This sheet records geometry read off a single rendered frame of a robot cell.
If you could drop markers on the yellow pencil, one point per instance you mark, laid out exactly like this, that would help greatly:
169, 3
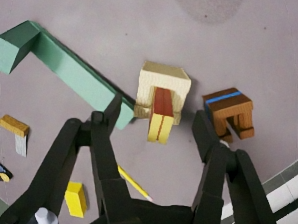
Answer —
134, 183

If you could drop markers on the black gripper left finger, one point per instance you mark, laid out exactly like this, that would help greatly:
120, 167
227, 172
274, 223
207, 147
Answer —
42, 201

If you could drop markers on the try square with wooden stock and grey blade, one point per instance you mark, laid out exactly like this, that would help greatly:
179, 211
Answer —
20, 130

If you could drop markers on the cream slotted block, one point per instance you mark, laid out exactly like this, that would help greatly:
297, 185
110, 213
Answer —
155, 74

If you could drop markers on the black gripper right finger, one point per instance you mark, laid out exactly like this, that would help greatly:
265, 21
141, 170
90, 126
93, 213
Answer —
249, 202

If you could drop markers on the green l-shaped block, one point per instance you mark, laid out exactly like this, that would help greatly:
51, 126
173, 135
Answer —
17, 42

